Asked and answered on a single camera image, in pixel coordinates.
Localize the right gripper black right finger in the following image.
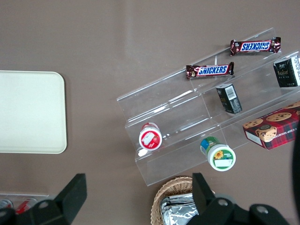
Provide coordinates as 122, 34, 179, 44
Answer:
187, 172, 290, 225

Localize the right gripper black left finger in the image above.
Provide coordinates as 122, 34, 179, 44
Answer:
0, 173, 88, 225

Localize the light wicker basket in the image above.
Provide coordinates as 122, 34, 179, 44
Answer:
150, 176, 216, 225

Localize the cream plastic tray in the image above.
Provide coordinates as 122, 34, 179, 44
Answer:
0, 70, 68, 155

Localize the silver foil wrapped pack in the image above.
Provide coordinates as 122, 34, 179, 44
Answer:
160, 192, 200, 225

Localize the clear acrylic bottle rack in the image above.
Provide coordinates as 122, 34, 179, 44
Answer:
0, 192, 50, 211

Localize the green lid yogurt cup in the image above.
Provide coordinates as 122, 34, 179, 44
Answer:
200, 136, 237, 172

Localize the red lid yogurt cup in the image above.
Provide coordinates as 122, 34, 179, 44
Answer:
138, 122, 163, 151

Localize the clear acrylic stepped shelf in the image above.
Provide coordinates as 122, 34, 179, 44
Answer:
116, 27, 300, 187

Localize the red tartan cookie box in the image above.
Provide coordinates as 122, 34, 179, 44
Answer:
242, 100, 300, 150

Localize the small black drink carton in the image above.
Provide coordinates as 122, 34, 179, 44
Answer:
216, 83, 243, 115
273, 55, 300, 88

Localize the Snickers chocolate bar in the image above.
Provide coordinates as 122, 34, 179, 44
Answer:
230, 37, 281, 57
186, 61, 235, 81

